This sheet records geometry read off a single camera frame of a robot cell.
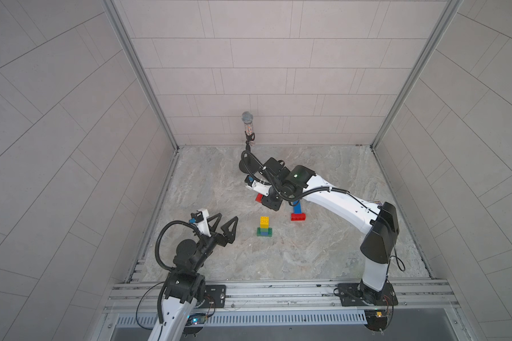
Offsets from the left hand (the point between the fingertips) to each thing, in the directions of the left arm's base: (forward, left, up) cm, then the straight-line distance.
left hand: (232, 217), depth 76 cm
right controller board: (-29, -48, -13) cm, 58 cm away
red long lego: (+6, -26, -11) cm, 29 cm away
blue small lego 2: (+10, -26, -11) cm, 30 cm away
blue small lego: (-2, -11, -10) cm, 15 cm away
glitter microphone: (+35, -4, +17) cm, 39 cm away
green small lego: (-2, -11, -7) cm, 13 cm away
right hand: (+7, -12, +1) cm, 14 cm away
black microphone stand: (+32, -4, -7) cm, 33 cm away
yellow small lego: (-1, -12, -1) cm, 12 cm away
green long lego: (-1, -10, -10) cm, 14 cm away
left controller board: (-30, +9, -11) cm, 33 cm away
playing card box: (+13, -63, -11) cm, 65 cm away
